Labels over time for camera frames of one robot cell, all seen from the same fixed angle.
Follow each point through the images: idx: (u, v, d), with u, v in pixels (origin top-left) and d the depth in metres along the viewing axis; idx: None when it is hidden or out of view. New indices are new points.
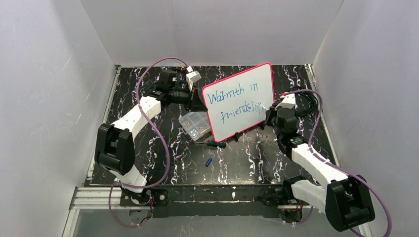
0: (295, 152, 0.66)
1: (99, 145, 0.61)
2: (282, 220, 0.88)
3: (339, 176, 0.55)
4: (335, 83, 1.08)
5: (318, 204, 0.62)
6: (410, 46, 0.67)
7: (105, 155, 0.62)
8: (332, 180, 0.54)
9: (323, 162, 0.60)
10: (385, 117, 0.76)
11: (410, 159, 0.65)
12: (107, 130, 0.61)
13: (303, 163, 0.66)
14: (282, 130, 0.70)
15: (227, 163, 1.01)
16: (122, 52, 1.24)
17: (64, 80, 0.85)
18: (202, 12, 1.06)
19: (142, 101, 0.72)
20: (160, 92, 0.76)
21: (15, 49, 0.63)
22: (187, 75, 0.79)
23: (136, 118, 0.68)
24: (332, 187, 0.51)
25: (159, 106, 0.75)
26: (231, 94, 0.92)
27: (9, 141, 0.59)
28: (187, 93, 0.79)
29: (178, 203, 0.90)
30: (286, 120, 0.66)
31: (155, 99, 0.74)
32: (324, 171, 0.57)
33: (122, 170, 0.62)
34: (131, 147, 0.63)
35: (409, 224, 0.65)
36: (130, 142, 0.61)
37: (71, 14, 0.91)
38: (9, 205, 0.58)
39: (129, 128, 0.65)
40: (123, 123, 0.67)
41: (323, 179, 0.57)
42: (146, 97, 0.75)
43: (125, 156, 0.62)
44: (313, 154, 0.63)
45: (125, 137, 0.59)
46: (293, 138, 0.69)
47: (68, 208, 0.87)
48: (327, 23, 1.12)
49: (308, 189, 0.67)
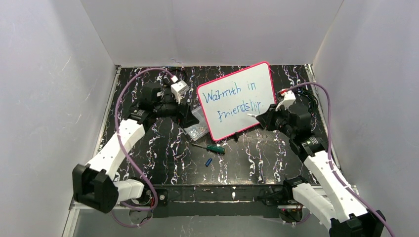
0: (312, 161, 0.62)
1: (75, 187, 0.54)
2: (282, 220, 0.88)
3: (358, 209, 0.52)
4: (335, 83, 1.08)
5: (321, 216, 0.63)
6: (409, 46, 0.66)
7: (85, 197, 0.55)
8: (350, 214, 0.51)
9: (344, 186, 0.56)
10: (385, 117, 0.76)
11: (410, 159, 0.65)
12: (83, 171, 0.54)
13: (318, 177, 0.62)
14: (294, 128, 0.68)
15: (227, 163, 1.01)
16: (122, 52, 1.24)
17: (64, 80, 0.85)
18: (203, 12, 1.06)
19: (121, 129, 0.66)
20: (142, 112, 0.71)
21: (14, 48, 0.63)
22: (174, 88, 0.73)
23: (114, 153, 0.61)
24: (350, 223, 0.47)
25: (140, 132, 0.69)
26: (228, 93, 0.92)
27: (10, 142, 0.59)
28: (173, 104, 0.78)
29: (178, 203, 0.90)
30: (299, 116, 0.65)
31: (136, 123, 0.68)
32: (342, 198, 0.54)
33: (104, 210, 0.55)
34: (111, 186, 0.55)
35: (406, 224, 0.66)
36: (109, 183, 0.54)
37: (71, 14, 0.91)
38: (10, 205, 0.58)
39: (106, 169, 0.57)
40: (101, 160, 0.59)
41: (338, 206, 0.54)
42: (126, 120, 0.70)
43: (106, 198, 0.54)
44: (332, 173, 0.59)
45: (102, 180, 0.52)
46: (310, 140, 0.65)
47: (68, 208, 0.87)
48: (328, 23, 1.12)
49: (311, 199, 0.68)
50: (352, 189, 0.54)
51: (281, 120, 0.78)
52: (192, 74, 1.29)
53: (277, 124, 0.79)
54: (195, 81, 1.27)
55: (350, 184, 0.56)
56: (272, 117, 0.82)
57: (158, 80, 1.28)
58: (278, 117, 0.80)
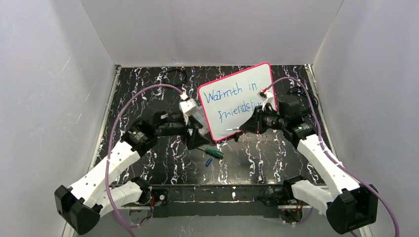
0: (304, 144, 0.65)
1: (57, 205, 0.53)
2: (282, 220, 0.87)
3: (351, 184, 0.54)
4: (335, 83, 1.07)
5: (318, 205, 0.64)
6: (409, 46, 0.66)
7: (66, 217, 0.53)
8: (343, 189, 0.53)
9: (335, 164, 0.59)
10: (385, 117, 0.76)
11: (410, 159, 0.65)
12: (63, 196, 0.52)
13: (311, 158, 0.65)
14: (286, 116, 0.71)
15: (227, 163, 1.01)
16: (122, 52, 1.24)
17: (64, 80, 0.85)
18: (202, 12, 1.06)
19: (112, 153, 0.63)
20: (141, 135, 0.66)
21: (15, 49, 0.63)
22: (182, 108, 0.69)
23: (98, 180, 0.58)
24: (342, 197, 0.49)
25: (133, 158, 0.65)
26: (229, 93, 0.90)
27: (10, 142, 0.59)
28: (180, 123, 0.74)
29: (178, 203, 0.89)
30: (289, 103, 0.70)
31: (130, 148, 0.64)
32: (334, 175, 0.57)
33: (82, 232, 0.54)
34: (92, 215, 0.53)
35: (407, 224, 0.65)
36: (88, 213, 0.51)
37: (71, 14, 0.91)
38: (10, 205, 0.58)
39: (85, 197, 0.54)
40: (82, 186, 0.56)
41: (331, 183, 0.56)
42: (122, 142, 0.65)
43: (84, 224, 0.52)
44: (324, 152, 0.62)
45: (78, 211, 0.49)
46: (301, 126, 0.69)
47: None
48: (328, 22, 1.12)
49: (308, 190, 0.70)
50: (343, 166, 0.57)
51: (271, 116, 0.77)
52: (192, 74, 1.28)
53: (268, 122, 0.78)
54: (196, 81, 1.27)
55: (341, 162, 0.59)
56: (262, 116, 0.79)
57: (158, 80, 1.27)
58: (268, 115, 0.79)
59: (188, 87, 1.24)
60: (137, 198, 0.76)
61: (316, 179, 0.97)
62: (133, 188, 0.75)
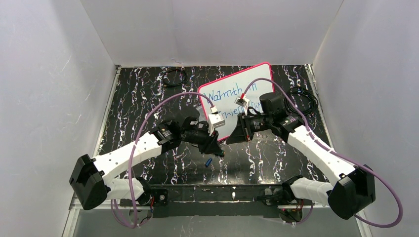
0: (293, 137, 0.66)
1: (74, 172, 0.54)
2: (282, 220, 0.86)
3: (347, 169, 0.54)
4: (335, 83, 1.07)
5: (320, 198, 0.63)
6: (409, 45, 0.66)
7: (77, 185, 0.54)
8: (340, 175, 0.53)
9: (327, 150, 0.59)
10: (385, 117, 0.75)
11: (410, 159, 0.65)
12: (84, 164, 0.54)
13: (303, 150, 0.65)
14: (271, 113, 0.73)
15: (227, 163, 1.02)
16: (123, 52, 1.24)
17: (64, 80, 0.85)
18: (203, 11, 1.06)
19: (139, 140, 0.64)
20: (169, 133, 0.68)
21: (15, 49, 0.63)
22: (210, 120, 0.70)
23: (120, 160, 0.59)
24: (341, 182, 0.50)
25: (156, 150, 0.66)
26: (229, 94, 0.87)
27: (9, 141, 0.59)
28: (205, 132, 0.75)
29: (178, 203, 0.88)
30: (271, 99, 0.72)
31: (156, 141, 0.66)
32: (329, 162, 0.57)
33: (85, 206, 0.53)
34: (104, 191, 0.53)
35: (409, 224, 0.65)
36: (102, 187, 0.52)
37: (71, 14, 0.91)
38: (9, 205, 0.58)
39: (104, 171, 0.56)
40: (105, 162, 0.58)
41: (328, 171, 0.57)
42: (150, 134, 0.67)
43: (93, 197, 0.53)
44: (314, 141, 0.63)
45: (95, 181, 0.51)
46: (287, 119, 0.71)
47: (68, 208, 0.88)
48: (328, 22, 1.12)
49: (308, 185, 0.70)
50: (335, 151, 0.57)
51: (257, 119, 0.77)
52: (192, 75, 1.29)
53: (255, 126, 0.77)
54: (196, 81, 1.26)
55: (332, 148, 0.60)
56: (248, 122, 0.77)
57: (158, 80, 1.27)
58: (253, 119, 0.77)
59: (188, 87, 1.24)
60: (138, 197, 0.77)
61: (316, 179, 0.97)
62: (138, 185, 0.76)
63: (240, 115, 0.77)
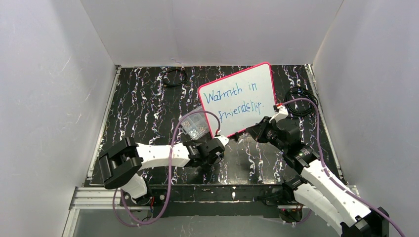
0: (308, 172, 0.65)
1: (114, 149, 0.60)
2: (282, 220, 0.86)
3: (362, 211, 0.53)
4: (335, 83, 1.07)
5: (327, 218, 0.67)
6: (409, 45, 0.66)
7: (109, 161, 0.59)
8: (356, 217, 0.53)
9: (343, 189, 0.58)
10: (385, 117, 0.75)
11: (410, 160, 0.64)
12: (128, 145, 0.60)
13: (316, 185, 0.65)
14: (287, 143, 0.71)
15: (227, 163, 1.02)
16: (123, 52, 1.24)
17: (64, 80, 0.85)
18: (203, 11, 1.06)
19: (175, 146, 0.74)
20: (196, 152, 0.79)
21: (14, 48, 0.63)
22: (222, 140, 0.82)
23: (157, 155, 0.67)
24: (358, 226, 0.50)
25: (182, 162, 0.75)
26: (229, 94, 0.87)
27: (9, 142, 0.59)
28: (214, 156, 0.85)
29: (178, 203, 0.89)
30: (289, 131, 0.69)
31: (187, 154, 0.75)
32: (345, 202, 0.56)
33: (106, 185, 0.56)
34: (131, 176, 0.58)
35: (408, 224, 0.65)
36: (132, 173, 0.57)
37: (71, 14, 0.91)
38: (9, 205, 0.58)
39: (144, 159, 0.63)
40: (145, 151, 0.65)
41: (343, 211, 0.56)
42: (184, 145, 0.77)
43: (119, 179, 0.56)
44: (330, 178, 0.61)
45: (131, 165, 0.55)
46: (301, 152, 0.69)
47: (68, 208, 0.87)
48: (328, 22, 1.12)
49: (314, 202, 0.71)
50: (352, 191, 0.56)
51: (272, 131, 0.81)
52: (192, 75, 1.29)
53: (269, 135, 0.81)
54: (196, 81, 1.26)
55: (348, 187, 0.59)
56: (264, 129, 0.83)
57: (158, 80, 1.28)
58: (269, 129, 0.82)
59: (188, 87, 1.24)
60: (138, 195, 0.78)
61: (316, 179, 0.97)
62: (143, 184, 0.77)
63: (265, 118, 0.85)
